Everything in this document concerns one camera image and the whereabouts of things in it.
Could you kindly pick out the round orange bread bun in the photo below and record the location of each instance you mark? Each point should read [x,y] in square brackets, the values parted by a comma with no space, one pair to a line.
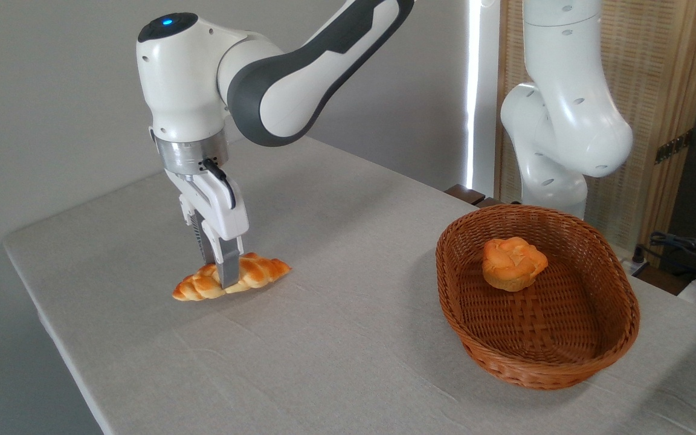
[511,263]

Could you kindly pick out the grey tablecloth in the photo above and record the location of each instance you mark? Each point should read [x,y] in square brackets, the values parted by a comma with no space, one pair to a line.
[324,350]

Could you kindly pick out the braided golden bread loaf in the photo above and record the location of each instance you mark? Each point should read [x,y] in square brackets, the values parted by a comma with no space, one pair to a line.
[263,272]

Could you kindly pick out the brown wicker basket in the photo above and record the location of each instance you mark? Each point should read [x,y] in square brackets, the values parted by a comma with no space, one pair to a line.
[565,370]

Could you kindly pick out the dark metal screen hinge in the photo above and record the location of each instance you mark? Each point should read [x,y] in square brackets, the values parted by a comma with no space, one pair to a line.
[673,147]

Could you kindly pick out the dark wooden furniture piece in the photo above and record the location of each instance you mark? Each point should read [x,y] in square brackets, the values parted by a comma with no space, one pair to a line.
[466,194]

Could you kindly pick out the white power strip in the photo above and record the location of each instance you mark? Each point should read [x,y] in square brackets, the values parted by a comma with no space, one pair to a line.
[635,267]

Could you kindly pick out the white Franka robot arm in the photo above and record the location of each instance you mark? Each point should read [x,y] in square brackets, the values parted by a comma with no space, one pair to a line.
[185,78]

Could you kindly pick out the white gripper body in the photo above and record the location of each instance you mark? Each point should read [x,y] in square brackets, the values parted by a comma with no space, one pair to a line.
[221,208]

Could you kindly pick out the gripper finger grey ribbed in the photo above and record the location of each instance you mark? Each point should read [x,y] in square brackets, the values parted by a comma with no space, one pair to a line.
[227,266]
[200,238]

